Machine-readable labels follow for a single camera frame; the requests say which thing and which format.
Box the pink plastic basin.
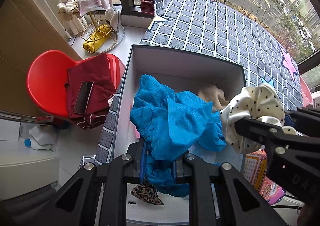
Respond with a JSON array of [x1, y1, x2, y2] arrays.
[[299, 76, 314, 105]]

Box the leopard print scrunchie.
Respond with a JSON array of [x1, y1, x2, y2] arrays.
[[130, 183, 164, 206]]

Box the dark red ribbed basket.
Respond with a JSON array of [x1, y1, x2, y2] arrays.
[[140, 0, 154, 14]]

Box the blue mesh cloth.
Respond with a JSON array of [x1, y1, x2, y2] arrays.
[[129, 74, 227, 198]]

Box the pink patterned carton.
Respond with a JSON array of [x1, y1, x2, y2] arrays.
[[245, 150, 287, 204]]

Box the plastic bottle with blue cap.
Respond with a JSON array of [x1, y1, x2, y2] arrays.
[[29, 126, 58, 152]]

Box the white polka dot scrunchie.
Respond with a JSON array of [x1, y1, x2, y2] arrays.
[[219, 82, 298, 154]]

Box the black smartphone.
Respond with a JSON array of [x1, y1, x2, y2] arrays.
[[73, 81, 94, 114]]

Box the lavender towel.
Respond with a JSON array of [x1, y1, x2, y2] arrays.
[[76, 0, 113, 18]]

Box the cream cloth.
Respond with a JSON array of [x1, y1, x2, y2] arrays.
[[58, 1, 80, 20]]

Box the red plastic chair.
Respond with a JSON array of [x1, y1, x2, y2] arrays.
[[26, 50, 126, 126]]

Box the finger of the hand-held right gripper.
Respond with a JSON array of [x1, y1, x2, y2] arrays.
[[285, 107, 320, 136], [234, 116, 300, 153]]

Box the white bottle blue cap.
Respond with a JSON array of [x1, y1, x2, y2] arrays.
[[24, 138, 38, 149]]

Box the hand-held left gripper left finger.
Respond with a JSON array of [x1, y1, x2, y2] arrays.
[[49, 141, 148, 226]]

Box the gold wire rack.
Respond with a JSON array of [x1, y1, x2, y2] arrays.
[[58, 0, 120, 53]]

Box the grey plaid bed sheet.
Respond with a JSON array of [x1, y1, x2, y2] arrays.
[[96, 0, 304, 166]]

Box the cream fluffy scrunchie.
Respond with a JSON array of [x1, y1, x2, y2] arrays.
[[197, 85, 230, 113]]

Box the yellow folded umbrella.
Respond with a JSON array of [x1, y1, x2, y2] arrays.
[[83, 25, 112, 54]]

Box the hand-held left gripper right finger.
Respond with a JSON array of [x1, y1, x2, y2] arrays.
[[172, 152, 288, 226]]

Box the white storage box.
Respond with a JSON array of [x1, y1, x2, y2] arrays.
[[111, 44, 247, 225]]

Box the dark red clothing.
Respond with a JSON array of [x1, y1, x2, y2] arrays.
[[65, 57, 117, 130]]

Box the grey slippers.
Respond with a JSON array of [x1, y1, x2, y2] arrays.
[[104, 9, 123, 32]]

